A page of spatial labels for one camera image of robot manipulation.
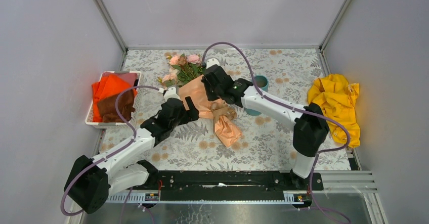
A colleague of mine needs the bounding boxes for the brown paper ribbon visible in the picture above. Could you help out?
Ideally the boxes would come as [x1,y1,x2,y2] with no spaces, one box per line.
[210,102,237,138]

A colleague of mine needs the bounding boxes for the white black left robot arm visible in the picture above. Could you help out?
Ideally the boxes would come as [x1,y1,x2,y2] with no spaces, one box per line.
[62,97,199,214]

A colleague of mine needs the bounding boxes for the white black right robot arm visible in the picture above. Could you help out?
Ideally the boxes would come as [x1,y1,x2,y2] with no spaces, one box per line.
[202,65,329,190]

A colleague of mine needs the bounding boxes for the teal cylindrical vase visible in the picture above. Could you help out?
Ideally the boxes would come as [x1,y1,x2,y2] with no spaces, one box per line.
[244,75,269,116]

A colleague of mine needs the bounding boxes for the pink cloth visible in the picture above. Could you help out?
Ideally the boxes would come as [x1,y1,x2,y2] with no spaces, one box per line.
[102,72,140,86]

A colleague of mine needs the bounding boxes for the brown cloth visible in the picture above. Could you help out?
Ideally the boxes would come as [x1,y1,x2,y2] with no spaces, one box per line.
[97,90,135,123]

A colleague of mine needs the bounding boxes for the orange cloth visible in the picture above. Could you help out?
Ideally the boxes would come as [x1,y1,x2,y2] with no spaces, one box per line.
[92,75,137,122]

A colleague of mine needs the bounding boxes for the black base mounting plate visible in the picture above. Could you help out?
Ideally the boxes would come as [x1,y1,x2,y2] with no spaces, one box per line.
[135,170,324,201]

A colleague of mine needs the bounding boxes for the floral patterned table mat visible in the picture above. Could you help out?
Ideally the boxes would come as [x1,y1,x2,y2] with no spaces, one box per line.
[99,48,351,172]

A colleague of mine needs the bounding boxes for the white plastic basket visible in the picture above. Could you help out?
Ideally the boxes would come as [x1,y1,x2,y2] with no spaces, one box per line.
[85,71,142,129]

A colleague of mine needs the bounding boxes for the yellow crumpled cloth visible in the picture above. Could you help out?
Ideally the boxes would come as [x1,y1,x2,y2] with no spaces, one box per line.
[307,74,361,148]

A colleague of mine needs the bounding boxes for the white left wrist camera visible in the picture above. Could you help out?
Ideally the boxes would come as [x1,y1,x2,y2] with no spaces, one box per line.
[162,86,181,101]

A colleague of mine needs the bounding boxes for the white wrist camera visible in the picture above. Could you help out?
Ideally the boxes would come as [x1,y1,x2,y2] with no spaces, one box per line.
[205,58,220,69]
[162,86,181,101]

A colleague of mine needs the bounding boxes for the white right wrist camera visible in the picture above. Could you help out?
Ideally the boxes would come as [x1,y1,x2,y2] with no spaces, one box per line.
[205,58,220,69]

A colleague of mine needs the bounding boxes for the aluminium frame rail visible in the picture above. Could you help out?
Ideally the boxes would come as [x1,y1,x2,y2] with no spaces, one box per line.
[93,0,127,54]

